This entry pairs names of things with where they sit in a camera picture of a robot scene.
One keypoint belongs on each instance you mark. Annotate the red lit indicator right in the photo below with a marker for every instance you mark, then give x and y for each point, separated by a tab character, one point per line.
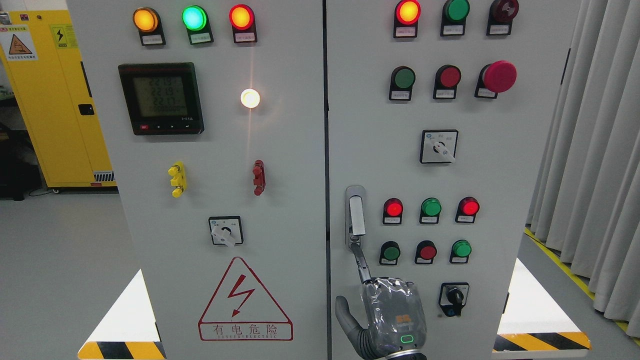
467	210

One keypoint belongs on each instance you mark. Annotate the green indicator light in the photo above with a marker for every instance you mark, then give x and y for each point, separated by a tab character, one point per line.
430	211
197	25
453	18

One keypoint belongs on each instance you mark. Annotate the black key selector switch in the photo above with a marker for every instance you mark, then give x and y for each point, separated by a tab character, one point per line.
453	297

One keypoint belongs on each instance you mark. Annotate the red electric hazard warning sticker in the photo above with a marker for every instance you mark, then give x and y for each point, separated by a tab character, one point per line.
242	309

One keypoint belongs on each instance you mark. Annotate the silver door handle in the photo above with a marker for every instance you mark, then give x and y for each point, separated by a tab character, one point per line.
354	212

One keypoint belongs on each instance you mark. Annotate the upper right rotary switch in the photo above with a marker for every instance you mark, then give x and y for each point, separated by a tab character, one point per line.
438	147

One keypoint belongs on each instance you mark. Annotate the grey electrical cabinet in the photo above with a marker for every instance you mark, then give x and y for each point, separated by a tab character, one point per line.
324	123

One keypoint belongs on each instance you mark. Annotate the dark red buzzer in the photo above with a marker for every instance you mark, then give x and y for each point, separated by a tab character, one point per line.
501	16

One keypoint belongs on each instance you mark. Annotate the green indicator light top right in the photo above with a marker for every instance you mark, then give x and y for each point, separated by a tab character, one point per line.
453	18

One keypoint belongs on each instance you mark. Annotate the yellow safety cabinet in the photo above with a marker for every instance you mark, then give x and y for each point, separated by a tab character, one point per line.
40	52

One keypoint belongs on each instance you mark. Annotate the red push button upper row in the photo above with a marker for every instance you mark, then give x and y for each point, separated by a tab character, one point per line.
446	81

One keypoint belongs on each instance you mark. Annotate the grey robotic right hand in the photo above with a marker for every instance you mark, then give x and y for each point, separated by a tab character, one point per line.
394	311

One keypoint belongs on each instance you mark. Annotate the red emergency stop button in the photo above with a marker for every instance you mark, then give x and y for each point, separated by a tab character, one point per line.
495	78

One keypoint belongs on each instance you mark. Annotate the red lit indicator left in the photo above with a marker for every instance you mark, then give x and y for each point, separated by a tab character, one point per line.
392	212

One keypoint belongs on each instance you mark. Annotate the green push button upper row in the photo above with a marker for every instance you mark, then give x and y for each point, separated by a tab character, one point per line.
402	80

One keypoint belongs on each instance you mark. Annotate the black digital power meter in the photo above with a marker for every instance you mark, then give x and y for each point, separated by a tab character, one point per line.
162	98

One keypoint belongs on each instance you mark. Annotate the red push button lower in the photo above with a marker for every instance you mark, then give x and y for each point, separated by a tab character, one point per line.
425	253

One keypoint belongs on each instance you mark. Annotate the left door rotary switch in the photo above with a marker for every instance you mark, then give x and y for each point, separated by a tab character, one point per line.
226	230

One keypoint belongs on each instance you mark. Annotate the orange indicator light top left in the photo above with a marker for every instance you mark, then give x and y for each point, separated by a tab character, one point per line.
149	26

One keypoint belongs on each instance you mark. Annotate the yellow terminal connector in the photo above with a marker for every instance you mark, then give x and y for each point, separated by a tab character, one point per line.
177	172

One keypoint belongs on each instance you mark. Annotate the green push button lower right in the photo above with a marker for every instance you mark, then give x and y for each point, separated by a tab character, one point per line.
460	252

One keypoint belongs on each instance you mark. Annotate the red lit indicator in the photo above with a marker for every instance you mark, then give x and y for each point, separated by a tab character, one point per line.
392	212
467	210

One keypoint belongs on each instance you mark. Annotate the green indicator light middle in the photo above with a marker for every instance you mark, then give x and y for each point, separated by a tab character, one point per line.
430	211

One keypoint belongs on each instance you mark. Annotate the red terminal connector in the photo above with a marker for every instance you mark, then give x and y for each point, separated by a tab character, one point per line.
259	178

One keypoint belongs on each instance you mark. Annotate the red indicator light right door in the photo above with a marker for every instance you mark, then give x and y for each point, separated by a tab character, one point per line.
406	19

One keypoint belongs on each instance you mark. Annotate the red indicator light top left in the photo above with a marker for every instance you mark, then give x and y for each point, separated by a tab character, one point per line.
243	25

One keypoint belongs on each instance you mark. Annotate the green indicator light top left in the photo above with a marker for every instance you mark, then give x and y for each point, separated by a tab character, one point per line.
197	25

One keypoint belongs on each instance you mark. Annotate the white indicator light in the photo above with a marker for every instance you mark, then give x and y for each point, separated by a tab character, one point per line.
250	98

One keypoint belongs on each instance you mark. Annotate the grey curtain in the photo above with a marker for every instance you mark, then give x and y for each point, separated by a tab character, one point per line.
586	202

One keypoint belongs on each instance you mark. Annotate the green push button lower left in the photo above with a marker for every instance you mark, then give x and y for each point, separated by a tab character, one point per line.
389	253

